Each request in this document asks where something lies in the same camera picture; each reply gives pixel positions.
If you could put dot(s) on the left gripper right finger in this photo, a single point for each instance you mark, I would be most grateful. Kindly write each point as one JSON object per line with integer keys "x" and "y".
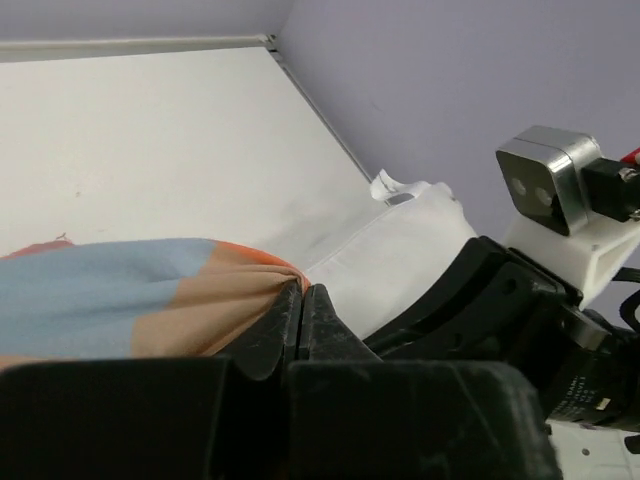
{"x": 354, "y": 416}

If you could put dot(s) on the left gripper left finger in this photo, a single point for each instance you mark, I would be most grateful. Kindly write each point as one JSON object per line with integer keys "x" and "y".
{"x": 213, "y": 417}

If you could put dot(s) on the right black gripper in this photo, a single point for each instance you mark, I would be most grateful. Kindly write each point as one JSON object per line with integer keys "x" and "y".
{"x": 498, "y": 316}

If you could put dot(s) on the white pillow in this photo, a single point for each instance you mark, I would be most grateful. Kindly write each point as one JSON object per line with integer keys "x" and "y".
{"x": 387, "y": 256}

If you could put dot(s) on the orange blue checked pillowcase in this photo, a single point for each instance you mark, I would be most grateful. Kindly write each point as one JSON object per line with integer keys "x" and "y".
{"x": 137, "y": 299}

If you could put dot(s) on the white pillow label tag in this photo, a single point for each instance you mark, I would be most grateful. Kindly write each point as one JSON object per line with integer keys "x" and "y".
{"x": 386, "y": 189}

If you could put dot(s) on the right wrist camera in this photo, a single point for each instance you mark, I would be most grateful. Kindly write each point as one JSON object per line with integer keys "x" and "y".
{"x": 577, "y": 211}

